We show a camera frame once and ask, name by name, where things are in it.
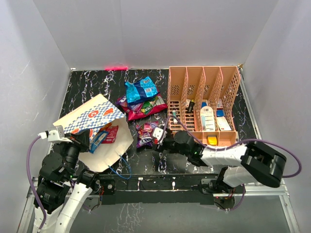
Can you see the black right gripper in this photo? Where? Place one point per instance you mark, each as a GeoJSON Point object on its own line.
{"type": "Point", "coordinates": [162, 147]}

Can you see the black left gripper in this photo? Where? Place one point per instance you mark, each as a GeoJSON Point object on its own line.
{"type": "Point", "coordinates": [82, 137]}

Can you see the small blue candy pack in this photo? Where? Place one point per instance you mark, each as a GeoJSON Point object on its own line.
{"type": "Point", "coordinates": [96, 141]}

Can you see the blue checkered paper bag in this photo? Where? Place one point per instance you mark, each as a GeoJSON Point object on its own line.
{"type": "Point", "coordinates": [96, 114]}

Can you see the green Fox's candy bag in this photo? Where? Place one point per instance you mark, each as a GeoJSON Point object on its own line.
{"type": "Point", "coordinates": [148, 105]}

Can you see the pink snack bag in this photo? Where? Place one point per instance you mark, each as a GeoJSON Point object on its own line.
{"type": "Point", "coordinates": [160, 106]}

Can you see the purple Fox's candy bag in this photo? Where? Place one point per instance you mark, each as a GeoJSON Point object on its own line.
{"type": "Point", "coordinates": [122, 102]}

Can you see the blue snack bag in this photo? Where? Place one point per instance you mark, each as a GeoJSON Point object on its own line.
{"type": "Point", "coordinates": [140, 91]}

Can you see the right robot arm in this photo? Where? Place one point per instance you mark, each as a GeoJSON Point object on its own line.
{"type": "Point", "coordinates": [249, 162]}

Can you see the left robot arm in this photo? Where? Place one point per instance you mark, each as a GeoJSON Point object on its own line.
{"type": "Point", "coordinates": [58, 197]}

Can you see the red flat snack packet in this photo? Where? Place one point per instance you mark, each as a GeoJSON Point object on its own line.
{"type": "Point", "coordinates": [111, 132]}

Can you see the green white glue stick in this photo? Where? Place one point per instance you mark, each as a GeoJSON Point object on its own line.
{"type": "Point", "coordinates": [174, 117]}

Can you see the yellow round tape measure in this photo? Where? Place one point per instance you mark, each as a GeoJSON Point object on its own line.
{"type": "Point", "coordinates": [212, 140]}

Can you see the black marker pen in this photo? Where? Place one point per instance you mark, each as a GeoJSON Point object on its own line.
{"type": "Point", "coordinates": [190, 106]}

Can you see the white round tape roll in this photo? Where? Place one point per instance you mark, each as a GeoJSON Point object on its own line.
{"type": "Point", "coordinates": [207, 119]}

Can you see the pink plastic file organizer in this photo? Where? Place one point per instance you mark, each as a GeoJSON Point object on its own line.
{"type": "Point", "coordinates": [201, 99]}

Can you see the blue plastic case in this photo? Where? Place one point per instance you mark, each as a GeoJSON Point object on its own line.
{"type": "Point", "coordinates": [220, 113]}

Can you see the red white small box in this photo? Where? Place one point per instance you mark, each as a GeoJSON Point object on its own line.
{"type": "Point", "coordinates": [220, 104]}

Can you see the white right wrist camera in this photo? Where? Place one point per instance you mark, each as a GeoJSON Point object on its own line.
{"type": "Point", "coordinates": [158, 135]}

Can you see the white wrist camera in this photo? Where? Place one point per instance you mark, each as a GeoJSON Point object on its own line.
{"type": "Point", "coordinates": [55, 134]}
{"type": "Point", "coordinates": [158, 135]}

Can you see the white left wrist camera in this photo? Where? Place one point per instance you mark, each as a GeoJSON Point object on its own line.
{"type": "Point", "coordinates": [55, 134]}

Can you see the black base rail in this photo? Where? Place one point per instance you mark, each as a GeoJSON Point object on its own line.
{"type": "Point", "coordinates": [152, 189]}

